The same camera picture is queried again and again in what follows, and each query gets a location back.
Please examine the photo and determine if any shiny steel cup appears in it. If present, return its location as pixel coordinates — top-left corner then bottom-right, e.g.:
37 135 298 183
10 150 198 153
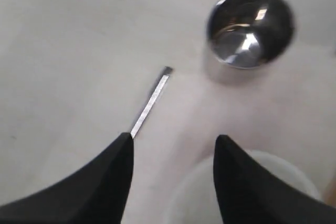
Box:
204 0 296 85

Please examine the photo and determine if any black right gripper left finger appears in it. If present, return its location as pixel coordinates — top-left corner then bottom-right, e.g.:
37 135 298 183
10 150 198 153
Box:
1 132 134 223

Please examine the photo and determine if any pale green ceramic bowl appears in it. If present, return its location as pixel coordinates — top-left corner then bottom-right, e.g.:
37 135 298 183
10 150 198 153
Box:
164 149 322 224

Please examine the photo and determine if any grey metal utensil handle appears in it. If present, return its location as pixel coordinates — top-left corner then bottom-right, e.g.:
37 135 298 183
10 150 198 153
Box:
130 66 174 138

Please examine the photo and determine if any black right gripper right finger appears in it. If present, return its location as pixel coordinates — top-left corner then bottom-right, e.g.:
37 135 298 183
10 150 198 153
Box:
213 135 335 224

